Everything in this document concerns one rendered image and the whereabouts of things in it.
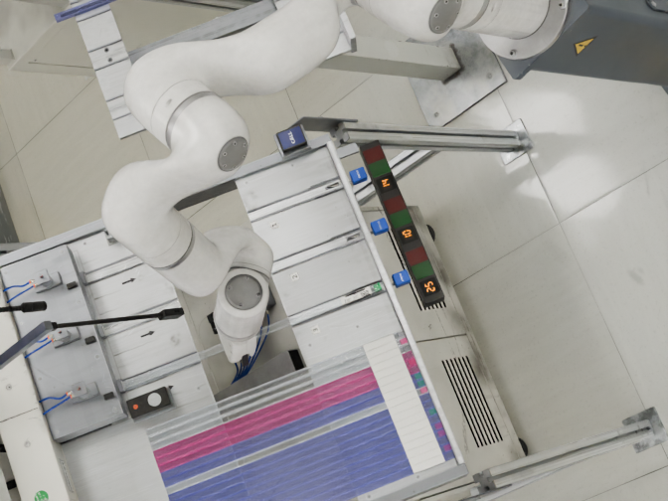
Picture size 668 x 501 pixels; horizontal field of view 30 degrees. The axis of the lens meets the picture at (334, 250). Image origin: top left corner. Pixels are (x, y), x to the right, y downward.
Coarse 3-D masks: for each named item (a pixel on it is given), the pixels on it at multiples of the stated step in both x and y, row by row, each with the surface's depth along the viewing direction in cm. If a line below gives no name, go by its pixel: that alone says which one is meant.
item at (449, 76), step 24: (360, 48) 279; (384, 48) 286; (408, 48) 293; (432, 48) 301; (456, 48) 307; (480, 48) 302; (360, 72) 285; (384, 72) 290; (408, 72) 296; (432, 72) 301; (456, 72) 307; (480, 72) 303; (432, 96) 312; (456, 96) 308; (480, 96) 303; (432, 120) 313
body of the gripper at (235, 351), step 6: (222, 336) 222; (222, 342) 224; (228, 342) 218; (234, 342) 215; (240, 342) 216; (246, 342) 216; (252, 342) 217; (228, 348) 220; (234, 348) 216; (240, 348) 216; (246, 348) 217; (252, 348) 219; (228, 354) 222; (234, 354) 218; (240, 354) 219; (252, 354) 223; (234, 360) 221
